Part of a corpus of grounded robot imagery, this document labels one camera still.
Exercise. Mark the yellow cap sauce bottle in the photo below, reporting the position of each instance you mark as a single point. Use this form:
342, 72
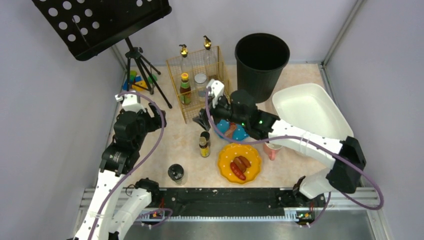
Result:
185, 89

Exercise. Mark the black cap spice bottle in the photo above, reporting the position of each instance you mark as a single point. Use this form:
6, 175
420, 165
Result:
206, 135

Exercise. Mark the brown sausage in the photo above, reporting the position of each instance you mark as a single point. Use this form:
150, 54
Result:
245, 161
239, 164

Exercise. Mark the white plastic basin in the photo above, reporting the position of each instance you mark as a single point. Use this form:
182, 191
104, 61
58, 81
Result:
309, 107

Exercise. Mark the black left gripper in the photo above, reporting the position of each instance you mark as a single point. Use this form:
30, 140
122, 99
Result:
154, 116

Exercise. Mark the pink mug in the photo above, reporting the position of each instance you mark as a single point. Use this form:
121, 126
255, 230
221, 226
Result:
271, 150

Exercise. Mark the aluminium frame rail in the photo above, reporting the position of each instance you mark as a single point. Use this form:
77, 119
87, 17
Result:
334, 201

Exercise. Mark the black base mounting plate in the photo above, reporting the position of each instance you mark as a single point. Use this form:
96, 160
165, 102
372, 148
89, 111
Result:
231, 202

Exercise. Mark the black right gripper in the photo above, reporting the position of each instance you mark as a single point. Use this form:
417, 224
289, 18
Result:
209, 114

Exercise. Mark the black plastic trash bin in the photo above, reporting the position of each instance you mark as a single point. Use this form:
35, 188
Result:
260, 60

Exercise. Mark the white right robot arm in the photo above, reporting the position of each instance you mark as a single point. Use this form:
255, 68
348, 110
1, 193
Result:
343, 158

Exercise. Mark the yellow toy block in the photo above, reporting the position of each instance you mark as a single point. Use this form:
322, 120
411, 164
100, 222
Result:
140, 86

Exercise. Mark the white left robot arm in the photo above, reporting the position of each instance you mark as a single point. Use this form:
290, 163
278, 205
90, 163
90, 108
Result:
102, 220

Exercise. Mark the blue toy block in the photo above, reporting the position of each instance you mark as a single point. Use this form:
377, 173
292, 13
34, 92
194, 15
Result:
126, 85

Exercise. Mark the brown sausage middle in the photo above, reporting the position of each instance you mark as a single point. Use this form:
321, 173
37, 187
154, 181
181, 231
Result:
239, 164

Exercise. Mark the clear bottle gold pump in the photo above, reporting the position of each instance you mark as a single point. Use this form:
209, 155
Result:
210, 60
186, 64

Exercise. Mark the lime green toy block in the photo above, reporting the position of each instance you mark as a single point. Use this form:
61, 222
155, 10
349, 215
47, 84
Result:
132, 75

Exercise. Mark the blue dotted plate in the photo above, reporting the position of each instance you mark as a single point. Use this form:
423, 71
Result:
239, 135

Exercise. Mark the small yellow spice bottle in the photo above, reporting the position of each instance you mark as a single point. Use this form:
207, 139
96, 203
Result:
204, 147

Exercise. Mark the black perforated music stand tray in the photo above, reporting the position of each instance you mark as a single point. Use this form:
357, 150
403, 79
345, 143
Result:
89, 27

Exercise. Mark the yellow dotted plate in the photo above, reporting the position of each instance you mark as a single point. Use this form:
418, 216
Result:
229, 152

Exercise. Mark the black tripod stand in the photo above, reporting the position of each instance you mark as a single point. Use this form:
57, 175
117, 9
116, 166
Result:
136, 54

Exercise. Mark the brown sausage rear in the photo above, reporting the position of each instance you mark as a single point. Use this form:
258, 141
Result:
245, 161

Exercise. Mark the black lid grinder jar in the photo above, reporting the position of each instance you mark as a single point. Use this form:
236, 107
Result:
177, 174

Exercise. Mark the silver lid shaker jar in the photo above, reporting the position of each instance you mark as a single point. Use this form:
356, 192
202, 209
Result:
201, 82

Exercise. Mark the red sausage front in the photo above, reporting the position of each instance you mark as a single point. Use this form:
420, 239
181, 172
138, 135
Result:
237, 171

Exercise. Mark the yellow wire rack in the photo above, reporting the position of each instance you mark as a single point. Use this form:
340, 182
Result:
174, 69

